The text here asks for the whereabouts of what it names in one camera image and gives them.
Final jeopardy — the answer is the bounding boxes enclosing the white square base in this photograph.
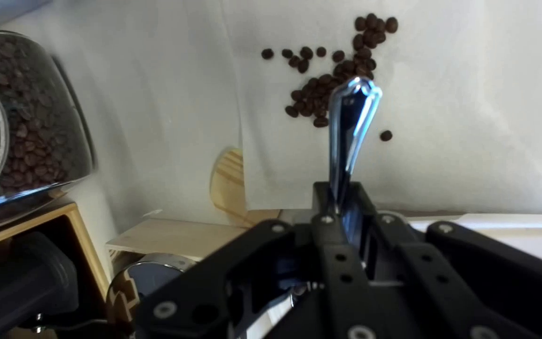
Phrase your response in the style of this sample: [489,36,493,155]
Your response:
[105,215,248,260]

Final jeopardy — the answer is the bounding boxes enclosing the pile of coffee beans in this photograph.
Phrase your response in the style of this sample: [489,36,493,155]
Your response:
[258,12,403,143]

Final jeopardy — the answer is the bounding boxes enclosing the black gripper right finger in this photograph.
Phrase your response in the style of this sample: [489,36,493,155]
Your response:
[344,181,542,339]

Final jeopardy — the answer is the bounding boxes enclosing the white paper napkin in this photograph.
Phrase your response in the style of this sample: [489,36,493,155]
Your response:
[218,0,542,217]

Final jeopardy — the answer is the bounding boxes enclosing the black cylindrical coffee press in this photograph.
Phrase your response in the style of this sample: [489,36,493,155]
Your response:
[0,230,83,335]

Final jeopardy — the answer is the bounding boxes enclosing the wooden coffee stand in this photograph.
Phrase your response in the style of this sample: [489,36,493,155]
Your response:
[0,198,115,339]

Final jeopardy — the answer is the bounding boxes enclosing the silver metal spoon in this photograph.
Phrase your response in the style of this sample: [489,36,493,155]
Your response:
[325,76,384,219]

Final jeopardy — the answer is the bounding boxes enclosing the glass jar of coffee beans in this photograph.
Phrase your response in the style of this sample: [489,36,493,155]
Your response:
[0,28,98,222]

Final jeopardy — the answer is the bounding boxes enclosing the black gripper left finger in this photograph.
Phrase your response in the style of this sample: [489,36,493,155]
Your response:
[133,181,372,339]

